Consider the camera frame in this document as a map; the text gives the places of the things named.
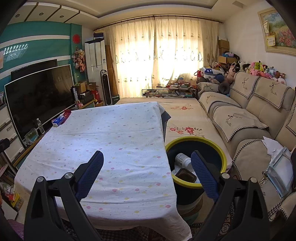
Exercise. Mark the blue tissue pack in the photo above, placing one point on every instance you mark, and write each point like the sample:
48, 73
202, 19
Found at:
59, 121

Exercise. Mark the spotted white tablecloth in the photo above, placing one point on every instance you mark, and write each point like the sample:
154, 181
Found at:
104, 129

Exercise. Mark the framed flower painting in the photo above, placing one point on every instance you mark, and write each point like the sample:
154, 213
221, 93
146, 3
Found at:
279, 30

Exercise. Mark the stack of cardboard boxes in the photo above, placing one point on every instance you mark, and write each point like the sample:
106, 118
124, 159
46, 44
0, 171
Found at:
223, 49

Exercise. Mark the white drawer unit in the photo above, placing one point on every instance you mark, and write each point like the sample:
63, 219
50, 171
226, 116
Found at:
11, 148

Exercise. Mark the black flat television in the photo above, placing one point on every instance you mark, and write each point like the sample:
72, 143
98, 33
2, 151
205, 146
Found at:
34, 66

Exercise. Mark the black tower fan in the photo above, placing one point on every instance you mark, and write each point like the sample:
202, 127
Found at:
105, 88

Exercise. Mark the small green box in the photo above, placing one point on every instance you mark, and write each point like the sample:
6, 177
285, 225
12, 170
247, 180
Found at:
115, 98

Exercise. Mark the cream embroidered curtain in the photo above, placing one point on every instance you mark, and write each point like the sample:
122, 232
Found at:
150, 51

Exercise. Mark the hanging flower decoration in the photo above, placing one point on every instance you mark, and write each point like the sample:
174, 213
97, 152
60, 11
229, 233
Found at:
79, 59

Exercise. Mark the white pill bottle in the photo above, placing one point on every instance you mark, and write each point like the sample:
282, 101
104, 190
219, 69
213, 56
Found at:
181, 160

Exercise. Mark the row of plush toys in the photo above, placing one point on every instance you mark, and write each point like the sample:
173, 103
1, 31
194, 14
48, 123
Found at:
259, 69

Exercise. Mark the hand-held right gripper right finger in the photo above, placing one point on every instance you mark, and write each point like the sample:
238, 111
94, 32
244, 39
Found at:
204, 173

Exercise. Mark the brown plastic tray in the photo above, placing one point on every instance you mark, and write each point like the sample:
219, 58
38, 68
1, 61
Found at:
185, 175

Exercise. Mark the dark box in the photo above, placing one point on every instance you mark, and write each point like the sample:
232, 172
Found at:
99, 36

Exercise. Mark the beige sofa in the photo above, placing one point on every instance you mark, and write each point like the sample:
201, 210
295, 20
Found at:
254, 109

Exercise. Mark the loose white papers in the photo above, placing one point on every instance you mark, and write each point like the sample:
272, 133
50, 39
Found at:
272, 146

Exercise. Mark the large curved television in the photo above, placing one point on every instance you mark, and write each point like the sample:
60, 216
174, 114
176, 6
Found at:
39, 102

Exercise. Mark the yellow rimmed trash bin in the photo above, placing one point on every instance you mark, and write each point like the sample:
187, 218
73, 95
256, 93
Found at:
180, 148

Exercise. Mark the clear water bottle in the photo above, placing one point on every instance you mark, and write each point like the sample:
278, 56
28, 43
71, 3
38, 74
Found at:
40, 127

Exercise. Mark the white standing air conditioner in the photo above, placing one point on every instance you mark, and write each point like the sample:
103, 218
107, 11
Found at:
96, 60

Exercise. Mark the red round wall ornament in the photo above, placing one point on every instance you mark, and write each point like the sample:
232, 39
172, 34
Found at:
76, 38

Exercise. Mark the cluttered glass coffee table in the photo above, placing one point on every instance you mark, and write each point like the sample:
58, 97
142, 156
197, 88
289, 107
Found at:
171, 91

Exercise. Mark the pile of cardboard boxes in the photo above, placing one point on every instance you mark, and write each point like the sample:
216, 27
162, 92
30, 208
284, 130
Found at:
83, 89

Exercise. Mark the pile of snack packets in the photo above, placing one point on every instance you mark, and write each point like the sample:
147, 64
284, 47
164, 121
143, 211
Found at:
11, 194

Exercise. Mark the row of books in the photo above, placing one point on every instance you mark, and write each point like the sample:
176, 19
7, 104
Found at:
7, 171

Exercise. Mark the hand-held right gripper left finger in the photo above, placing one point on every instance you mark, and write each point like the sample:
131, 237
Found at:
90, 173

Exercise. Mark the red flat box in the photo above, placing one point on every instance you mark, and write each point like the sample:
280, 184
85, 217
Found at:
67, 113

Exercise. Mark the red fire extinguisher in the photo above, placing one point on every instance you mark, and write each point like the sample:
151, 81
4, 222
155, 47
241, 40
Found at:
96, 96

